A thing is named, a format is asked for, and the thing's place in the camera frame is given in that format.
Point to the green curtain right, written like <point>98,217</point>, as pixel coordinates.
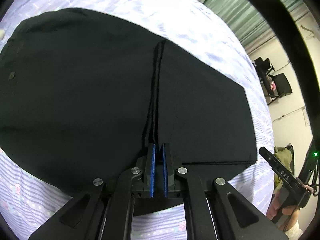
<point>247,23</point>

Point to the person right hand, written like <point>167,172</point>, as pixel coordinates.
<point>291,226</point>

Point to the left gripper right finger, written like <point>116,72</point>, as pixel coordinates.
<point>219,212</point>

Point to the black folding chair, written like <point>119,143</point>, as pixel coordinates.
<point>283,87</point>

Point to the lavender floral bed cover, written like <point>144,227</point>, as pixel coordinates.
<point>27,202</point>

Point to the pink plush toy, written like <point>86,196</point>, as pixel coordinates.
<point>272,86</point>

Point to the black bag on chair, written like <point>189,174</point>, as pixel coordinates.
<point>265,65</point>

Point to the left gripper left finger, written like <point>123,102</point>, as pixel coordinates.
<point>103,211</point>

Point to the folded cream garment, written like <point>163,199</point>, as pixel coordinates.
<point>2,33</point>

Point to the black pants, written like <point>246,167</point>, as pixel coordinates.
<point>83,95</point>

